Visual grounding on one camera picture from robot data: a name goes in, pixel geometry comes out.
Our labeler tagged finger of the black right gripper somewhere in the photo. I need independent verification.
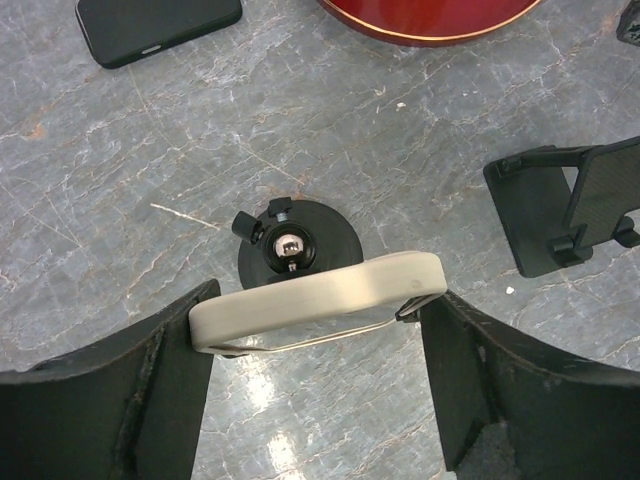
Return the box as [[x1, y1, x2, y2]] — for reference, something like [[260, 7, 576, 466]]
[[616, 0, 640, 47]]

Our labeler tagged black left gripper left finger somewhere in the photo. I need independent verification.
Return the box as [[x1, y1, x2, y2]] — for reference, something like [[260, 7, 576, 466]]
[[1, 280, 220, 479]]

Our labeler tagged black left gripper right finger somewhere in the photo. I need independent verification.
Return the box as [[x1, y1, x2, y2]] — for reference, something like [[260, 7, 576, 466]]
[[418, 292, 639, 479]]

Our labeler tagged black round-base phone stand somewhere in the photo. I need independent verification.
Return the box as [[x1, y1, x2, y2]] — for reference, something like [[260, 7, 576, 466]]
[[231, 197, 364, 290]]

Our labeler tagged black folding phone stand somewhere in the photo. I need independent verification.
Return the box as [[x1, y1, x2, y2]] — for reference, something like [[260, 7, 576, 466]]
[[483, 138, 639, 278]]

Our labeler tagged black phone lying flat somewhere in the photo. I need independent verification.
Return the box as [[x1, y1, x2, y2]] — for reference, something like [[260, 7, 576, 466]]
[[75, 0, 243, 69]]

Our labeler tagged red round tray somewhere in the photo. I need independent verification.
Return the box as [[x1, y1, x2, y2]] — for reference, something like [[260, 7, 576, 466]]
[[320, 0, 540, 47]]

